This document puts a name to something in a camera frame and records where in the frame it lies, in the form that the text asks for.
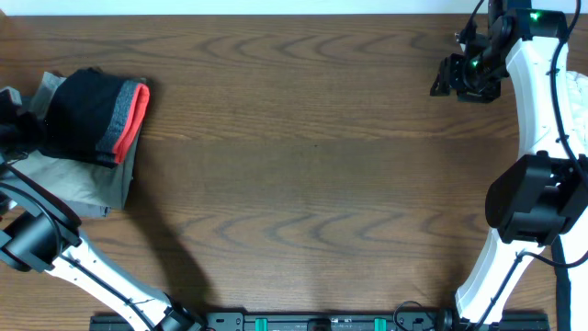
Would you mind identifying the black leggings with red waistband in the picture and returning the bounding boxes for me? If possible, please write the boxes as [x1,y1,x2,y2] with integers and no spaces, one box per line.
[40,68,151,168]

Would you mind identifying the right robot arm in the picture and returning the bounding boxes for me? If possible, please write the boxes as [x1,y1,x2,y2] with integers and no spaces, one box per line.
[431,1,587,330]

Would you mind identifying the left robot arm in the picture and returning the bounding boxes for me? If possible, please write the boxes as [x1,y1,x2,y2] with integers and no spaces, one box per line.
[1,87,207,330]

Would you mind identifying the folded khaki pants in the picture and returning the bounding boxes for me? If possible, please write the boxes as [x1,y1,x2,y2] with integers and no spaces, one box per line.
[11,73,141,216]

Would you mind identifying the folded grey garment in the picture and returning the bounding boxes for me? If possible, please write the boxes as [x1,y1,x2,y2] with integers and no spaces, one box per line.
[0,86,111,219]

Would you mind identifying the white crumpled garment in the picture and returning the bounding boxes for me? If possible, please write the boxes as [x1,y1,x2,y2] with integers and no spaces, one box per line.
[562,70,588,331]

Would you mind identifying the black garment under white one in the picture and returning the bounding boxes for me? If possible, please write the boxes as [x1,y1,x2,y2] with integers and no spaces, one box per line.
[551,238,571,331]

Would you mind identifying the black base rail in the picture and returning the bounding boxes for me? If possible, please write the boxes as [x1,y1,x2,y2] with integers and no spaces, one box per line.
[89,310,550,331]

